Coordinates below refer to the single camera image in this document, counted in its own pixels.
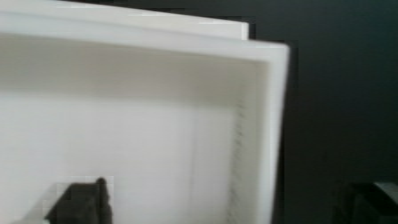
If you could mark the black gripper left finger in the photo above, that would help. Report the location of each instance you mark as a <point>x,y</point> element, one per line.
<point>83,206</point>

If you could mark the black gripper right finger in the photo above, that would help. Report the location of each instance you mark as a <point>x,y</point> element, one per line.
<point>367,203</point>

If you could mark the white drawer tray with knob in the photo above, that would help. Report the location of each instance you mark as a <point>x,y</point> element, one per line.
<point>149,107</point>

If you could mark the white drawer cabinet box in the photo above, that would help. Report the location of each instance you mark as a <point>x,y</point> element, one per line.
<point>129,16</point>

